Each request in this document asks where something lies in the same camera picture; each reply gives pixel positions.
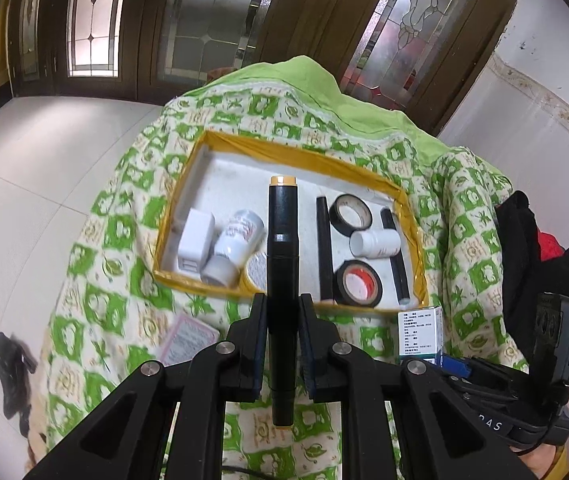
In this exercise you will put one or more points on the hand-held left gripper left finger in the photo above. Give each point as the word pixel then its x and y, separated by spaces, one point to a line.
pixel 259 345

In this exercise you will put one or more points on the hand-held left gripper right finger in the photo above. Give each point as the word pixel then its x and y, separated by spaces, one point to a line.
pixel 307 345

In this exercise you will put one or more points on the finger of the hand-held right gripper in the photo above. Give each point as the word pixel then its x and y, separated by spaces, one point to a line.
pixel 494 377

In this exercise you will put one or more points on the yellow tape roll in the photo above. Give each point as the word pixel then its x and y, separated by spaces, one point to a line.
pixel 257 272

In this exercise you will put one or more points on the black tape roll red core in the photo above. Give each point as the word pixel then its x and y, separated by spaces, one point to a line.
pixel 359 282

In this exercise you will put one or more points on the white teal medicine box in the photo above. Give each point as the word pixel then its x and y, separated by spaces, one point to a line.
pixel 419 332

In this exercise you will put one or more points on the black marker yellow ends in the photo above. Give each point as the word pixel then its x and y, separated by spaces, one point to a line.
pixel 283 260

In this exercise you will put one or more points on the thin black pen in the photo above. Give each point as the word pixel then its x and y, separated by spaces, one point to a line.
pixel 324 250

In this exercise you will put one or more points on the white bottle grey cap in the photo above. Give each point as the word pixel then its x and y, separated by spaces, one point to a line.
pixel 234 245

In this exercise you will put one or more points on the black pen white tip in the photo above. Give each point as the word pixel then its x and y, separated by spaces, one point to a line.
pixel 397 265

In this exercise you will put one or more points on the small white bottle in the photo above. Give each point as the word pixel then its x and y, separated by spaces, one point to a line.
pixel 374 244

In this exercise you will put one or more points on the white power adapter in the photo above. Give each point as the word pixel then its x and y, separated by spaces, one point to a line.
pixel 195 240

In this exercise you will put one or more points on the black tape roll white core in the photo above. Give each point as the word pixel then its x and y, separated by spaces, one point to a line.
pixel 337 220

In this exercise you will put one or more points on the white foam tray yellow edge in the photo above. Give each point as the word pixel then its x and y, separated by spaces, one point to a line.
pixel 289 182

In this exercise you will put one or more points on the pink printed card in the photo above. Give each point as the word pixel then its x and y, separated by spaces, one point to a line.
pixel 187 340

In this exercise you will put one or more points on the black garment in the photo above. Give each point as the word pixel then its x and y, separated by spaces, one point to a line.
pixel 529 245

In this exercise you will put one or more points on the green white printed blanket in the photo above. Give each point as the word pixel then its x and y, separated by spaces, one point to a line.
pixel 114 310

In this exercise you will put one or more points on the black shoe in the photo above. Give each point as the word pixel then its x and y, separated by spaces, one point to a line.
pixel 12 370

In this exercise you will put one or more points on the wooden stained glass doors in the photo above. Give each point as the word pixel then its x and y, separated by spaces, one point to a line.
pixel 214 25

